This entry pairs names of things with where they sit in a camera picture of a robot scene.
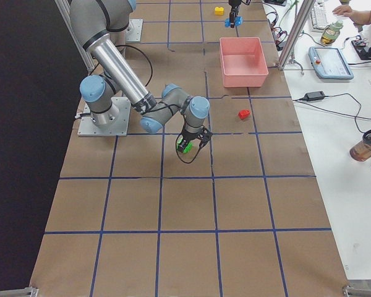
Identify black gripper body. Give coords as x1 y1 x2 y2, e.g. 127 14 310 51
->
229 5 239 17
180 126 212 143

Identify blue toy block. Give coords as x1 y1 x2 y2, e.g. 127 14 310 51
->
224 16 243 28

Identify green toy block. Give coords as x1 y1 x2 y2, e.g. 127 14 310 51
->
176 137 192 153

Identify pink plastic box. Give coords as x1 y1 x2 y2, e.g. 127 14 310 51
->
220 37 268 88

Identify yellow toy block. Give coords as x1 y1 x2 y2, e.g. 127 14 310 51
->
214 6 224 15

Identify red toy block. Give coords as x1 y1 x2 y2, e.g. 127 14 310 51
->
238 109 251 120

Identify white keyboard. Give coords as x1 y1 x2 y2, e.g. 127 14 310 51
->
310 1 328 32

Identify teach pendant tablet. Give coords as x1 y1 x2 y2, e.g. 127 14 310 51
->
308 47 354 80

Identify black power adapter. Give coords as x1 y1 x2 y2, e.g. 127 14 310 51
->
299 91 326 102

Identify person at desk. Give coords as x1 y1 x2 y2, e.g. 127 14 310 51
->
332 5 371 26

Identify brown drink bottle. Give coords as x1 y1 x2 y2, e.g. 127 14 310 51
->
349 130 371 161

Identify black braided cable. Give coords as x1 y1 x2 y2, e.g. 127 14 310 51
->
175 132 205 165

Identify aluminium frame post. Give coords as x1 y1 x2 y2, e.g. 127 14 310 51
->
278 0 314 70

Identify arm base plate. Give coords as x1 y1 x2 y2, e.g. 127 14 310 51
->
77 97 131 137
125 19 143 43

